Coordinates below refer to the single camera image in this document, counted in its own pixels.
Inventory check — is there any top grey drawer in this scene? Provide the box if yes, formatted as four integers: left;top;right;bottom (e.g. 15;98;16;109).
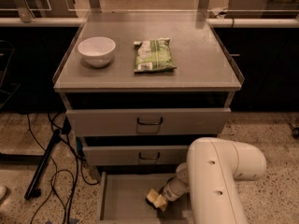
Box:
66;108;231;136

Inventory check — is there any white ceramic bowl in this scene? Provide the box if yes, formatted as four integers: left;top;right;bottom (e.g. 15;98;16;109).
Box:
78;36;116;67

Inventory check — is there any black floor cable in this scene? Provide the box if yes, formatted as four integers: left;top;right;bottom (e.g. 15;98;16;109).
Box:
26;111;100;224

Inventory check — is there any grey drawer cabinet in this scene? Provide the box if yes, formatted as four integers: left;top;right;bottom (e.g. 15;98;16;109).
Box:
51;10;245;224

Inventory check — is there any grey drawer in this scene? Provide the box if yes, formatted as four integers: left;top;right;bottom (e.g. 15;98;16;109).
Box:
83;146;189;166
66;108;231;136
96;172;193;224

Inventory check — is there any white shoe tip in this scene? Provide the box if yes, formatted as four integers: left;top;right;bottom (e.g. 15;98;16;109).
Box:
0;185;7;201

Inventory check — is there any black wire rack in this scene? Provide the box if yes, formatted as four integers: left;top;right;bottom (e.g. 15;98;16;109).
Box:
0;40;20;109

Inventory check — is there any white counter rail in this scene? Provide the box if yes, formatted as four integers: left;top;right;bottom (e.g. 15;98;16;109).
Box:
0;18;299;28

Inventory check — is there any bottom grey drawer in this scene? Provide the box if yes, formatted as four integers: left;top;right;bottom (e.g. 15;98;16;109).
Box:
96;172;193;224

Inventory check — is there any green snack bag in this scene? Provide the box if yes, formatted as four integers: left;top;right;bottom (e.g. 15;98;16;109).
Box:
134;38;177;73

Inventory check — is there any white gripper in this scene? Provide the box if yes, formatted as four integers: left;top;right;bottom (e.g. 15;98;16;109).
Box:
147;180;182;212

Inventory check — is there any black pole on floor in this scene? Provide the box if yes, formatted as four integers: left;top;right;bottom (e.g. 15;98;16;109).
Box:
24;129;60;200

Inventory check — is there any yellow sponge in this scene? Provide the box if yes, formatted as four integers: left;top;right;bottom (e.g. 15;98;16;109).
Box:
145;197;157;210

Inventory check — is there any middle grey drawer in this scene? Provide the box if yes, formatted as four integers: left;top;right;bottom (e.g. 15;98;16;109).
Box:
83;146;189;166

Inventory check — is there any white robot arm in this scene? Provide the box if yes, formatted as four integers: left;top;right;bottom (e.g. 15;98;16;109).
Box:
146;137;266;224

